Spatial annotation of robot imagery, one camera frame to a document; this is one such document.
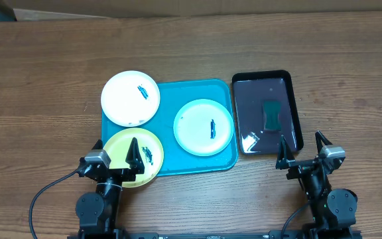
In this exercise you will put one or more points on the white round plate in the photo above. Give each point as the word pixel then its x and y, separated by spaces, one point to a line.
pixel 130 98

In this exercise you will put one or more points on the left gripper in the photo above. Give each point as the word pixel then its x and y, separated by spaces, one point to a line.
pixel 134 164

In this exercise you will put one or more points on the black water tray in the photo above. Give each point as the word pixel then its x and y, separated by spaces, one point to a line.
pixel 250 90

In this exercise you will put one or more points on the light blue round plate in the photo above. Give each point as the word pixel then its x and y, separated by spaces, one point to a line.
pixel 203 127

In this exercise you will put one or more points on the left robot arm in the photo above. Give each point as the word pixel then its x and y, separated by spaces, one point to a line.
pixel 97 211

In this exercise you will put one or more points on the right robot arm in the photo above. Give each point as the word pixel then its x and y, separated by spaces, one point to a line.
pixel 333 210

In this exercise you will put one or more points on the green sponge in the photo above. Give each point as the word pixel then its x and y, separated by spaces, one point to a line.
pixel 272 110

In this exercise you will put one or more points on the teal plastic tray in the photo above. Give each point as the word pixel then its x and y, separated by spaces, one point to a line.
pixel 174 95

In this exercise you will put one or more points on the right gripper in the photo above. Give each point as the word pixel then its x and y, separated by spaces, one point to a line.
pixel 285 160

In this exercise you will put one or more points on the yellow round plate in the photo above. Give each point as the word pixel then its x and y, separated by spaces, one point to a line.
pixel 150 149

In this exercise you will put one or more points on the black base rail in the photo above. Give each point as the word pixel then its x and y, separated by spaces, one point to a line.
pixel 273 234

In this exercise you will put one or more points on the cardboard backdrop panel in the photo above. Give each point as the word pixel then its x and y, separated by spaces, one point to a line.
pixel 184 8

